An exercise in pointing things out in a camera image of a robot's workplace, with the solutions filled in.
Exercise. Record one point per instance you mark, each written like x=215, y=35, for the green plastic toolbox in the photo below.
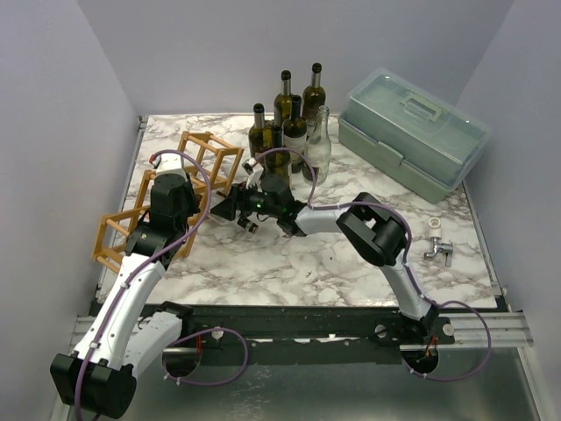
x=420, y=141

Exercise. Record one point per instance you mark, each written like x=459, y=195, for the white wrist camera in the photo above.
x=167, y=163
x=254, y=171

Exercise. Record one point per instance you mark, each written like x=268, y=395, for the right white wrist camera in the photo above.
x=254, y=171

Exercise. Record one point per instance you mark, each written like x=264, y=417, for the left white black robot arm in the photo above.
x=101, y=373

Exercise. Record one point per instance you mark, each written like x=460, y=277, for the clear square liquor bottle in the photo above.
x=240, y=220

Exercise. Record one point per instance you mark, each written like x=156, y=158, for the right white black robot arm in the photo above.
x=379, y=235

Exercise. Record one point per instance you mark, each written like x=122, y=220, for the wooden wine rack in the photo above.
x=156, y=220

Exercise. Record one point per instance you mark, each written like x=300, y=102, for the white plastic pipe fitting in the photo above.
x=435, y=226

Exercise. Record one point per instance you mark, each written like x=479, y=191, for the back right green wine bottle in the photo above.
x=313, y=96

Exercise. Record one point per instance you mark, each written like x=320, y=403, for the clear empty glass bottle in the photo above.
x=318, y=149

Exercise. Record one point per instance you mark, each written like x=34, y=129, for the black mounting rail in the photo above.
x=232, y=335

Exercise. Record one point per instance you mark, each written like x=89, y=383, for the back left green wine bottle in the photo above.
x=282, y=102

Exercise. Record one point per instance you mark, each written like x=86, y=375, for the metal faucet valve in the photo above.
x=440, y=247

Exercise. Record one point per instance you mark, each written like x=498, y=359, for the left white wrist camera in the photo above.
x=167, y=163

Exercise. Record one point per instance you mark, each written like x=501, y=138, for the dark green wine bottle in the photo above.
x=260, y=134
x=278, y=162
x=294, y=134

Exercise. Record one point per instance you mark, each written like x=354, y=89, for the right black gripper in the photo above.
x=235, y=203

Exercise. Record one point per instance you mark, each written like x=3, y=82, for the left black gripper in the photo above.
x=195, y=206

